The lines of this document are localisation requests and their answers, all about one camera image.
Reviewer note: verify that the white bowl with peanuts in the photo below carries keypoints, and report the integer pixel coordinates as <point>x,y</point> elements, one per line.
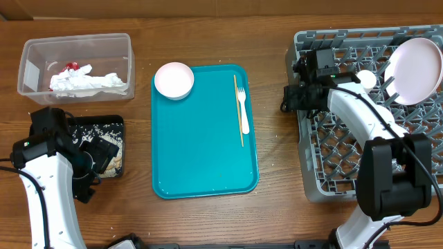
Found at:
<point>174,80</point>

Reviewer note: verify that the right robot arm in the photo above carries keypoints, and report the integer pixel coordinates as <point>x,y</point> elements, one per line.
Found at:
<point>394,178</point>

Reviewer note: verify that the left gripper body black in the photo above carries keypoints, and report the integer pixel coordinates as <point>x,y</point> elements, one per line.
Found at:
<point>85,174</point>

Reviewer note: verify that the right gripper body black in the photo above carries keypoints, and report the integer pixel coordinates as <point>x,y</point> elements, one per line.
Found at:
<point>298,97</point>

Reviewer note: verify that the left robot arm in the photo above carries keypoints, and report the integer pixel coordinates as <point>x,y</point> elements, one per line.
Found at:
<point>55,172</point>

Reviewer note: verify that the white upturned cup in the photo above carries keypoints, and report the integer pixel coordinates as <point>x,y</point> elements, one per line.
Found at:
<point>368,80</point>

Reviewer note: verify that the red snack wrapper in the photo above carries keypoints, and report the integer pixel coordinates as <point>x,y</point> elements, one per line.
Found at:
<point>71,65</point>

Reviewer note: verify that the cardboard backdrop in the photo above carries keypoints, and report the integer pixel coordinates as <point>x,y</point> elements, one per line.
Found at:
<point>114,9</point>

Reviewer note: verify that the white napkin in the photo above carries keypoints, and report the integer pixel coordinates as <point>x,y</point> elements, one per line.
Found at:
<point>79,83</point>

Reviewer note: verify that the black waste tray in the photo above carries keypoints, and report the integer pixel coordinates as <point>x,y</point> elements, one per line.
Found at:
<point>98,120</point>

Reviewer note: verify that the white plastic fork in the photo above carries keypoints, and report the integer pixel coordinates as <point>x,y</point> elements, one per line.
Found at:
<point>244,117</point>

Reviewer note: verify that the spilled rice pile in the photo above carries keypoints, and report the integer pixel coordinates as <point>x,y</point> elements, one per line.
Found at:
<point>113,133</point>

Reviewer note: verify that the wooden chopstick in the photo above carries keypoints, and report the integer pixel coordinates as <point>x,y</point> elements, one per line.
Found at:
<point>238,110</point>

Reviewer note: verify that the white round plate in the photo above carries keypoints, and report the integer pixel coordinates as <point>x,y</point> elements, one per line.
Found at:
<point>415,68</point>

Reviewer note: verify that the clear plastic bin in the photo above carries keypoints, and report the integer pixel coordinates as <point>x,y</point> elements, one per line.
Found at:
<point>103,54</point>

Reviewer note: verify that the grey dishwasher rack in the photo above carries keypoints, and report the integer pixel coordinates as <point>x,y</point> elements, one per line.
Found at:
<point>329,154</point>

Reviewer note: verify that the teal serving tray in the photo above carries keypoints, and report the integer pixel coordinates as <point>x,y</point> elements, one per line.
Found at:
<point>197,147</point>

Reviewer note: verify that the peanuts pile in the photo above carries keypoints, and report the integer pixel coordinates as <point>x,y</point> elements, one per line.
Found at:
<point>115,163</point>

